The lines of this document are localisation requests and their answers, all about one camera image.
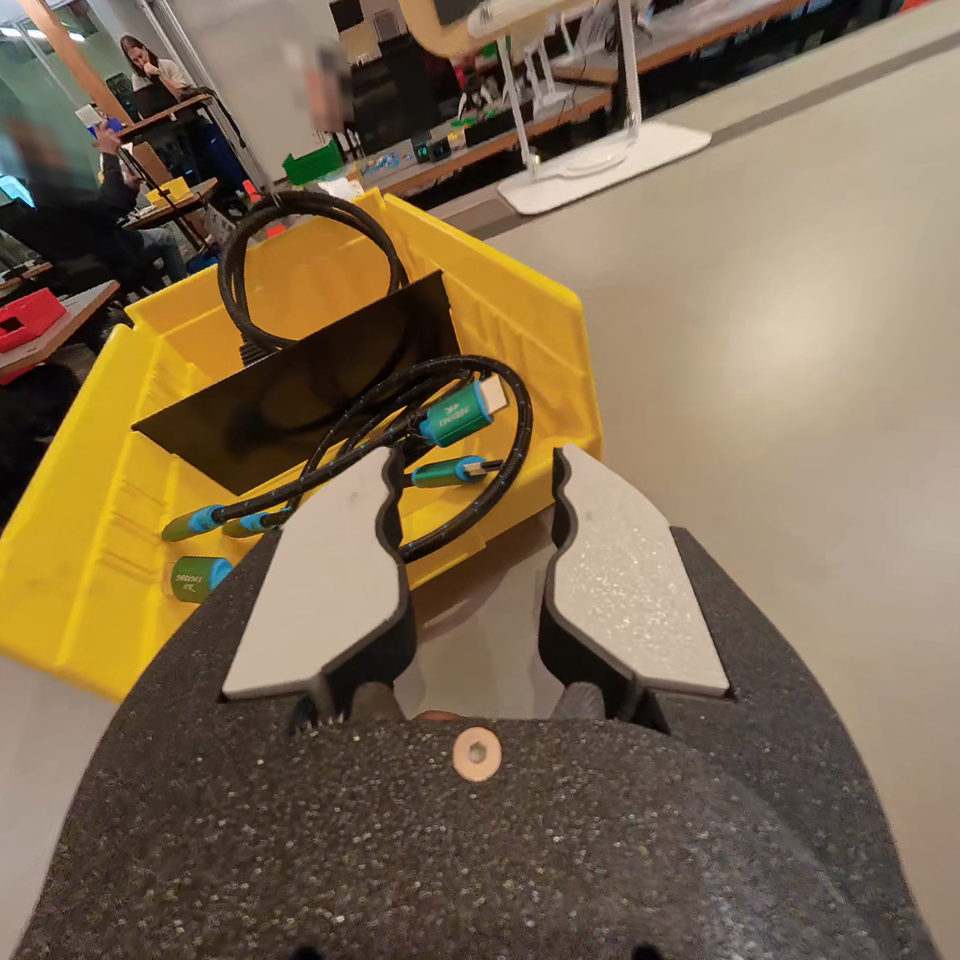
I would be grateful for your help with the small black electronic devices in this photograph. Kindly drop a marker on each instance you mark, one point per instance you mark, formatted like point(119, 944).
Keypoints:
point(431, 150)

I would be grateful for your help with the black bin divider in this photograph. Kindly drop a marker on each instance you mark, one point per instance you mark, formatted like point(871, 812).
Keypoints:
point(300, 397)

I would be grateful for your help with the orange traffic cone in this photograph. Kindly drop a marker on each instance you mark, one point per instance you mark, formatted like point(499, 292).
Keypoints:
point(251, 191)

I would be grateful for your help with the red box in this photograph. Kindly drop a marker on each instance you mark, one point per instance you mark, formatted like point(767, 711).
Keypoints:
point(26, 319)

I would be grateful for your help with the green plastic bin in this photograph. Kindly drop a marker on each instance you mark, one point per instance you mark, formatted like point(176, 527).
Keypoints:
point(313, 161)

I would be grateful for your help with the long wooden table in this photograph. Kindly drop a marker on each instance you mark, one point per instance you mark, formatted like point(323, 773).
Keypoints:
point(675, 41)

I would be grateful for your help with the grey top side table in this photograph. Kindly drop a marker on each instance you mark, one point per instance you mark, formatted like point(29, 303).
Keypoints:
point(67, 311)

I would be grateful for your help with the small yellow bin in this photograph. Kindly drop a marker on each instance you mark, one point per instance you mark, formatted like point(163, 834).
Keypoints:
point(169, 191)

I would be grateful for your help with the yellow plastic bin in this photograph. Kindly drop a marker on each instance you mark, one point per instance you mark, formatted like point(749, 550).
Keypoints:
point(337, 300)

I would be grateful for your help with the wooden side table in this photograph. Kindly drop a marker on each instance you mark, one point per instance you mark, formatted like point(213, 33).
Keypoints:
point(176, 210)

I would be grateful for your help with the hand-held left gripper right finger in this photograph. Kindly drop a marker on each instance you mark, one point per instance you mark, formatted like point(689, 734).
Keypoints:
point(630, 592)

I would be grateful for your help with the wood-framed black panel stand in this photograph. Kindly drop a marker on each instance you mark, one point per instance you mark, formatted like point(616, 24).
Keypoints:
point(622, 154)

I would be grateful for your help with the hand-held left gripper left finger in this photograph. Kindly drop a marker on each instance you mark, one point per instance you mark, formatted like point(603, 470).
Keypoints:
point(322, 592)

